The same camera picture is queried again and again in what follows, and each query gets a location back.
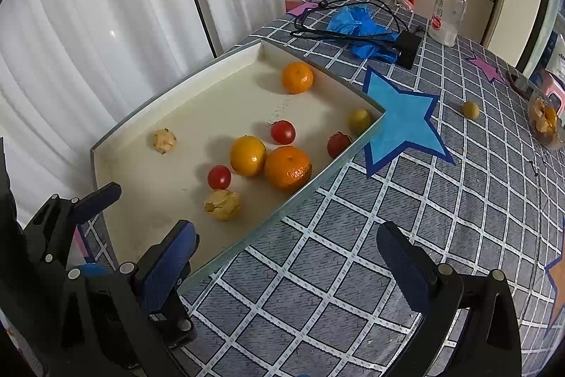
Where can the orange atop bowl pile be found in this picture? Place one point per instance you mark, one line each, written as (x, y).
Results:
(550, 115)

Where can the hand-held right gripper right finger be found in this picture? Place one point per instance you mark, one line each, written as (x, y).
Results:
(406, 275)

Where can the glass fruit bowl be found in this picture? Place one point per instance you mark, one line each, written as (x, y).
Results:
(545, 138)

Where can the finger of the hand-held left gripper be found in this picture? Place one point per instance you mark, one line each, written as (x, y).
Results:
(95, 199)
(174, 326)

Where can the small dark case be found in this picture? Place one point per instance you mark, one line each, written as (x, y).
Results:
(518, 82)

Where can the grey checked star tablecloth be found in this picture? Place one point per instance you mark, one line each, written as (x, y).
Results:
(397, 204)

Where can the clear plastic bottle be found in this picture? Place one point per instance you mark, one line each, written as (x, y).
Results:
(448, 15)

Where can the smooth yellow-orange orange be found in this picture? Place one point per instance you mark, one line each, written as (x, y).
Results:
(248, 155)

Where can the white shallow tray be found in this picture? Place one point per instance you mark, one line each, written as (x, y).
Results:
(198, 103)

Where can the orange mandarin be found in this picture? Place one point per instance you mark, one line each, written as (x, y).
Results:
(297, 77)
(288, 167)

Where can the white curtain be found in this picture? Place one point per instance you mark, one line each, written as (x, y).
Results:
(110, 6)

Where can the yellow husked physalis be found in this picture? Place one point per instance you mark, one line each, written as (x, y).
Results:
(164, 140)
(223, 204)

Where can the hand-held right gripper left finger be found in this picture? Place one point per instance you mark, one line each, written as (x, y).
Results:
(170, 266)

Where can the yellow-green round fruit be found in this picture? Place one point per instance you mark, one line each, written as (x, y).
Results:
(359, 120)

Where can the white shopping bag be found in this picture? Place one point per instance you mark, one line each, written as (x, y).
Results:
(558, 54)

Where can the mixed small fruit pile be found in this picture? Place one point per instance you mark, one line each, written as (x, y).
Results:
(539, 114)

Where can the pink plastic stool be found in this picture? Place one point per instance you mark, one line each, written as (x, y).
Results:
(557, 85)

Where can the red cherry tomato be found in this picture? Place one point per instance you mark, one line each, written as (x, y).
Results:
(219, 177)
(339, 144)
(282, 131)

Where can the small yellow fruit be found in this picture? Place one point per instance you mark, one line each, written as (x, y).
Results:
(471, 110)

